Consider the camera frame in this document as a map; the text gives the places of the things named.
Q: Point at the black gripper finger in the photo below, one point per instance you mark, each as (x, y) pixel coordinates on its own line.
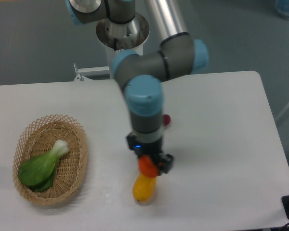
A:
(165, 163)
(131, 141)

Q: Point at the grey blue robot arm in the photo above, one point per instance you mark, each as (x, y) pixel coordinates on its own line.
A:
(140, 76)

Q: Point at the orange fruit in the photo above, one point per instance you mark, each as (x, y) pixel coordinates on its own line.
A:
(147, 167)

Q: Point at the yellow mango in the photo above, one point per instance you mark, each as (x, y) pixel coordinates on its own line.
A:
(143, 188)

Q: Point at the woven wicker basket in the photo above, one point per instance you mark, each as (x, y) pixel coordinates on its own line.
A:
(39, 137)

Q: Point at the green bok choy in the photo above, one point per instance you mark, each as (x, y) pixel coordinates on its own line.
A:
(37, 173)

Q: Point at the purple sweet potato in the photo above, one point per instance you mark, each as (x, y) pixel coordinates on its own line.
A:
(166, 119)

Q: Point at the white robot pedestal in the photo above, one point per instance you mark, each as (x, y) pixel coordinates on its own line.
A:
(103, 69)

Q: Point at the blue plastic bag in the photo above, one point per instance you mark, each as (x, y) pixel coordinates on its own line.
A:
(282, 7)

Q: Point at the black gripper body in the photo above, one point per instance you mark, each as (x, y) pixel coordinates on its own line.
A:
(152, 150)

